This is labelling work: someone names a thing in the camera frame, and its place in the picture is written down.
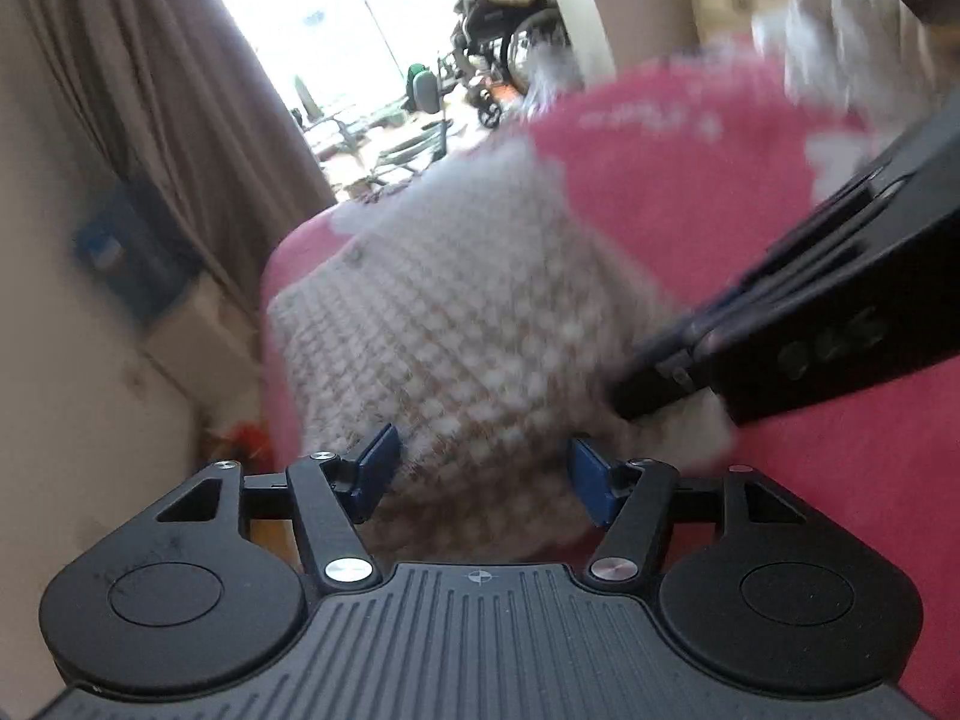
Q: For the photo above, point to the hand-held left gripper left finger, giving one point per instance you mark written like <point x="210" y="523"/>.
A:
<point x="379" y="465"/>

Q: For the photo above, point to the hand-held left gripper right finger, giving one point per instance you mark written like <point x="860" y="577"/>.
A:
<point x="589" y="476"/>

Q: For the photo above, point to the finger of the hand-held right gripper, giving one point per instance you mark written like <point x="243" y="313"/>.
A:
<point x="660" y="371"/>

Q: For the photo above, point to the beige houndstooth knit sweater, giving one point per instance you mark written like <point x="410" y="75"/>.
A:
<point x="465" y="315"/>

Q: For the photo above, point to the pile of cream clothes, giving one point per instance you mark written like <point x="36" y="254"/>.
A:
<point x="840" y="37"/>

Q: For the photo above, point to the pink printed blanket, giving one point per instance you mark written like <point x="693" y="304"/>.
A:
<point x="675" y="165"/>

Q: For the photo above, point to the white low cabinet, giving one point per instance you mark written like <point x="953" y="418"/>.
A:
<point x="195" y="337"/>

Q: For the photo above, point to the blue box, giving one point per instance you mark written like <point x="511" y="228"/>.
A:
<point x="127" y="240"/>

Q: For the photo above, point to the cream nightstand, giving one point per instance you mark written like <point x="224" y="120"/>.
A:
<point x="731" y="4"/>

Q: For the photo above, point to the green chair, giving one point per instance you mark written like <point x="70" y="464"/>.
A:
<point x="424" y="86"/>

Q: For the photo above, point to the wheelchair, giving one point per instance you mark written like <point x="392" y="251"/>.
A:
<point x="510" y="22"/>

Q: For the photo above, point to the brown curtain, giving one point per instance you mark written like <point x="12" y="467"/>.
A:
<point x="172" y="90"/>

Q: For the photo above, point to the bright window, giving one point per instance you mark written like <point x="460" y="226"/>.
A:
<point x="360" y="30"/>

